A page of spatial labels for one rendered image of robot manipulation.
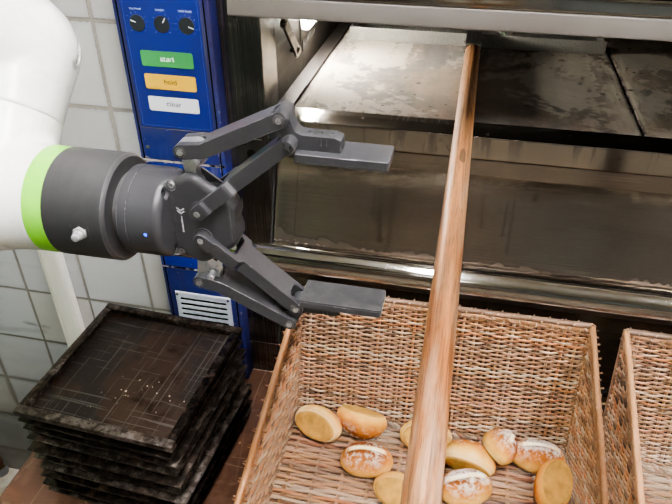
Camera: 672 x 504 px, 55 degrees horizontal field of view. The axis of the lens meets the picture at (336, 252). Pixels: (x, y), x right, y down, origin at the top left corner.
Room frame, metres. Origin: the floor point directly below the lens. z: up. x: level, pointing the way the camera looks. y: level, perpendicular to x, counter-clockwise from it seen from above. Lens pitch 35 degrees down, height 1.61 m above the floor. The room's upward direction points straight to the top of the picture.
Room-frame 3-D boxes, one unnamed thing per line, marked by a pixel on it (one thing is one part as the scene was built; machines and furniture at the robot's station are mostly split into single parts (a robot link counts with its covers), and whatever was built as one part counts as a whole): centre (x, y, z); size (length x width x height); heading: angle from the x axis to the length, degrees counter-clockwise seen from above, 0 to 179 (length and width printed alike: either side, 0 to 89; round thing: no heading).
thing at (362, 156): (0.43, -0.01, 1.40); 0.07 x 0.03 x 0.01; 78
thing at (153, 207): (0.46, 0.12, 1.33); 0.09 x 0.07 x 0.08; 78
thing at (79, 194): (0.48, 0.20, 1.33); 0.12 x 0.06 x 0.09; 168
